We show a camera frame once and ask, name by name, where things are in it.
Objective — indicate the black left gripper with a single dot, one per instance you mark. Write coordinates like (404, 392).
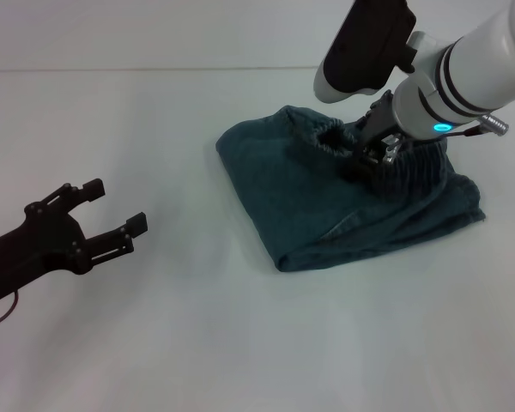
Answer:
(38, 244)

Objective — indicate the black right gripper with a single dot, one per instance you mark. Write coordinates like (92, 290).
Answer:
(382, 129)

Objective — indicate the blue denim shorts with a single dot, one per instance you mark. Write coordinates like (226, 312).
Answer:
(326, 206)

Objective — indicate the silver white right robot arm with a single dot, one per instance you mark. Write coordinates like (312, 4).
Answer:
(472, 60)

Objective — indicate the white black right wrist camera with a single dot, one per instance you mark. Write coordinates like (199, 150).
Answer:
(360, 47)

